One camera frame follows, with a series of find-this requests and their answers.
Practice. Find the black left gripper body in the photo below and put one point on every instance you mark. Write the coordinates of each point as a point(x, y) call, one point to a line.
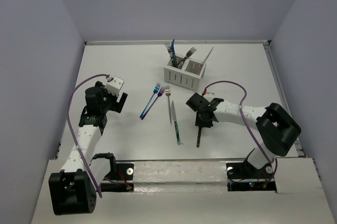
point(109, 101)

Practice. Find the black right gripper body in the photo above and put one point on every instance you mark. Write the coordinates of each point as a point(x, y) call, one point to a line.
point(200, 121)

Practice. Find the silver knife black speckled handle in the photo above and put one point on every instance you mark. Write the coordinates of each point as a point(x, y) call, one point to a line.
point(199, 137)

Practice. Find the silver knife teal marbled handle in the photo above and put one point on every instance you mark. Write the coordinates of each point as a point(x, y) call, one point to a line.
point(173, 112)

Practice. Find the silver knife pink handle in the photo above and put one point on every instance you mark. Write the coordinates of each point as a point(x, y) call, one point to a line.
point(204, 61)

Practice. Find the silver fork black riveted handle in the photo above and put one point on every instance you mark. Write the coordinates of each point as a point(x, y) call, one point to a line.
point(189, 54)

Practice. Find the all blue fork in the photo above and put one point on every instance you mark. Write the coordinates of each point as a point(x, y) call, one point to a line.
point(173, 54)

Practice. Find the silver fork teal marbled handle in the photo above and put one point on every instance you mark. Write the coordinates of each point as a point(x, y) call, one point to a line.
point(168, 47)

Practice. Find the silver fork pink handle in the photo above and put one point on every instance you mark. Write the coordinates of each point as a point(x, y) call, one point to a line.
point(180, 65)

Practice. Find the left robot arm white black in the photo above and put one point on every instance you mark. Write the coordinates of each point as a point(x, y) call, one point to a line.
point(76, 186)

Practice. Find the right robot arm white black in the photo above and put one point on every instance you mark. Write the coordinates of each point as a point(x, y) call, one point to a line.
point(277, 128)

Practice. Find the white perforated utensil caddy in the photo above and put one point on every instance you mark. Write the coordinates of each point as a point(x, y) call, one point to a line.
point(189, 76)

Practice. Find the plain silver fork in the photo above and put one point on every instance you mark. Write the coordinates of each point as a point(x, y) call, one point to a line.
point(168, 94)

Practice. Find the blue iridescent fork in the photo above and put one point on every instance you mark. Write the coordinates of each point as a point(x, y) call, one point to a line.
point(155, 91)

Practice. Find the purple iridescent fork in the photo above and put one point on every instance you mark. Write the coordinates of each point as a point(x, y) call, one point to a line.
point(158, 95)

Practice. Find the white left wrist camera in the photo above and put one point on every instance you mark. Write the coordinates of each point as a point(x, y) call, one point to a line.
point(114, 85)

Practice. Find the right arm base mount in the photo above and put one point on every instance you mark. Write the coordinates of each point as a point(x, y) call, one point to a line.
point(241, 176)

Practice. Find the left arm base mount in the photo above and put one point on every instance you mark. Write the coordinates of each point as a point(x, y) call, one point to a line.
point(121, 180)

